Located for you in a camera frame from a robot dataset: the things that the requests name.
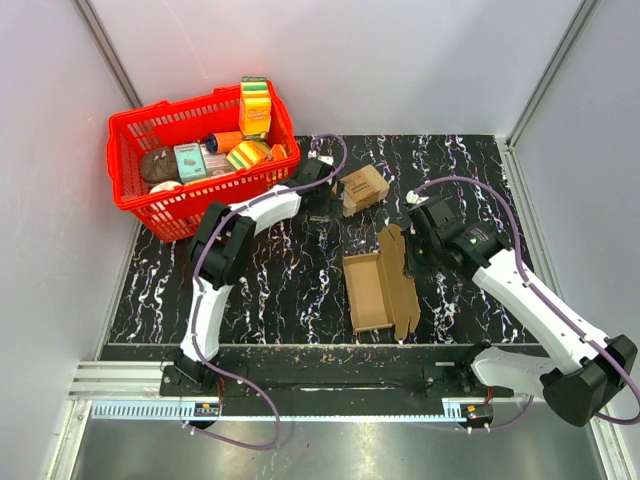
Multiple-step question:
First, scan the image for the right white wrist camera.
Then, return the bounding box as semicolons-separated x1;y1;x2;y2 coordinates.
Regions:
405;190;428;206

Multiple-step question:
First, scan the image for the brown round bread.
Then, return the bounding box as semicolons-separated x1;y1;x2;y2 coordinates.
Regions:
139;147;179;185

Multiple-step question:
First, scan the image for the brown cardboard box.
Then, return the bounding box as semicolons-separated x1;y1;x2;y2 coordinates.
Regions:
343;224;421;342

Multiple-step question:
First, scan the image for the yellow green striped sponge pack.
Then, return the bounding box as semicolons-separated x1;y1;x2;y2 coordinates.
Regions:
226;140;270;171

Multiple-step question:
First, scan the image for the kitchen scouring pads pack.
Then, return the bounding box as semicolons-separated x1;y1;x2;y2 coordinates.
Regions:
332;165;389;217

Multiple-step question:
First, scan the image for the small clear plastic bag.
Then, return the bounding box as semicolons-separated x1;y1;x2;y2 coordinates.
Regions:
309;215;332;225

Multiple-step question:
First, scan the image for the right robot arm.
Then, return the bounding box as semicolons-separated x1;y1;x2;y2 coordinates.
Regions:
402;193;638;427

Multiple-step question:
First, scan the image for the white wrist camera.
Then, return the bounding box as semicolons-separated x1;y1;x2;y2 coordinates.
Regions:
405;190;428;206
317;155;334;165

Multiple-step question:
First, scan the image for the orange cylindrical can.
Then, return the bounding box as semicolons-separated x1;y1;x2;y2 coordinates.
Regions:
204;131;244;154

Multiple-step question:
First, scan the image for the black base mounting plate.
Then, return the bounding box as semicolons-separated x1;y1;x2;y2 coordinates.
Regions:
158;343;515;399

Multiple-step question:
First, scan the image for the white round item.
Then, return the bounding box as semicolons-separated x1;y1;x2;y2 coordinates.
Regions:
149;180;182;194

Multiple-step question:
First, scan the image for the teal small box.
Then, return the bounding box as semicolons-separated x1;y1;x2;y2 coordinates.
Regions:
173;142;207;184

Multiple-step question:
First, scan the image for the red plastic shopping basket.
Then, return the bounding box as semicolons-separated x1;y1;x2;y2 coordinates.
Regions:
106;82;300;243

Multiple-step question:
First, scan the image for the orange snack packet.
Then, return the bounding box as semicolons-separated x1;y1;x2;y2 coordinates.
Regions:
265;144;287;163

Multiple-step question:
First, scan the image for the pink packaged item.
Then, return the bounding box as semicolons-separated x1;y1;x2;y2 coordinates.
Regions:
203;153;234;178

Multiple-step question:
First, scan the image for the orange yellow juice carton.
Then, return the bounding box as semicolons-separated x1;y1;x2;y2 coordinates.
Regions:
239;76;272;140

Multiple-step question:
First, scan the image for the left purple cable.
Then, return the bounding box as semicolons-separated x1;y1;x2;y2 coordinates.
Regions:
192;133;350;450

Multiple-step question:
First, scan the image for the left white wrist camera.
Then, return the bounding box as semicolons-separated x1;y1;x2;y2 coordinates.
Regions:
317;155;334;165

